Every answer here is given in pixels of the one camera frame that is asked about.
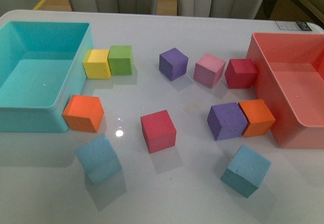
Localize light blue foam cube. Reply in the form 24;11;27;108
221;145;271;198
75;134;122;185

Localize red foam cube front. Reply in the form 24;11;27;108
140;110;177;154

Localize purple foam cube rear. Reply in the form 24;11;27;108
159;48;189;81

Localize purple foam cube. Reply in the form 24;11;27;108
207;102;248;141
159;48;189;81

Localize pink foam cube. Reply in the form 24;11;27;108
193;53;225;88

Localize green foam cube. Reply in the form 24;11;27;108
108;46;133;75

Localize purple foam cube front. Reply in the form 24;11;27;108
207;102;248;141

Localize yellow foam cube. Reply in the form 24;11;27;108
83;49;111;79

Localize orange foam cube left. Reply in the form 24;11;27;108
62;95;104;133

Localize orange foam cube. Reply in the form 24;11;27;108
238;99;275;138
62;95;104;133

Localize dark red foam cube rear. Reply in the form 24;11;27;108
224;58;258;89

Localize orange foam cube right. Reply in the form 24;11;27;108
238;99;275;138

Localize teal plastic bin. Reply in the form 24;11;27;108
1;21;93;132

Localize coral pink plastic bin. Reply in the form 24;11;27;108
247;32;323;149

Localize black white table label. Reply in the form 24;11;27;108
275;21;312;31

